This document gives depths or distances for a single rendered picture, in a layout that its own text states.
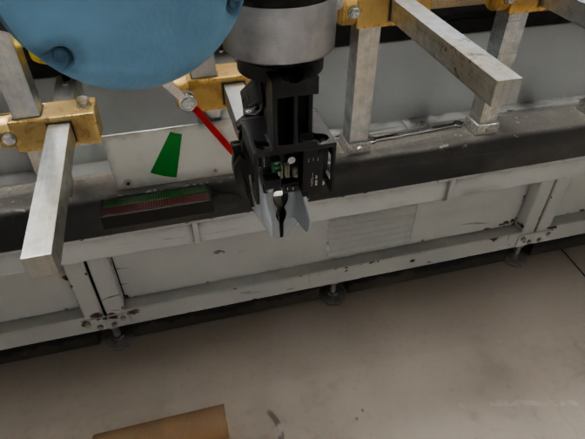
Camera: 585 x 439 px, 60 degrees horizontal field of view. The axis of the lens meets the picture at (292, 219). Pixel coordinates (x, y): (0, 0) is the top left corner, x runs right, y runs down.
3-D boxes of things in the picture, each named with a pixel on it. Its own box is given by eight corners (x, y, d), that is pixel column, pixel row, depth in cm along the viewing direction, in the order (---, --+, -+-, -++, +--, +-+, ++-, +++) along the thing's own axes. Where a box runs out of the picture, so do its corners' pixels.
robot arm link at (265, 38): (210, -22, 40) (326, -31, 42) (217, 38, 43) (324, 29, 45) (227, 13, 34) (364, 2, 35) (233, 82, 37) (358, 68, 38)
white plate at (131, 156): (276, 167, 85) (274, 115, 78) (117, 192, 80) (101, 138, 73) (275, 165, 85) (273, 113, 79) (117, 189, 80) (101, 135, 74)
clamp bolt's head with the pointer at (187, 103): (246, 159, 80) (189, 92, 71) (234, 168, 81) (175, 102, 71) (245, 153, 82) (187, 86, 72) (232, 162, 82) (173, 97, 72)
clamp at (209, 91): (267, 104, 77) (266, 72, 74) (178, 114, 74) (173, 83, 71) (259, 87, 81) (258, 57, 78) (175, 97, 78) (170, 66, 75)
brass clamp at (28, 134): (103, 145, 74) (93, 114, 70) (3, 158, 71) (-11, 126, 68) (104, 124, 78) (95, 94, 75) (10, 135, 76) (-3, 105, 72)
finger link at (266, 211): (261, 270, 51) (257, 198, 45) (251, 233, 56) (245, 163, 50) (291, 265, 52) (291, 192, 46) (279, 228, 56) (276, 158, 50)
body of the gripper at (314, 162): (253, 212, 44) (244, 81, 36) (237, 159, 50) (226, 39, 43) (336, 198, 45) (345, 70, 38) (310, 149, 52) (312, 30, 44)
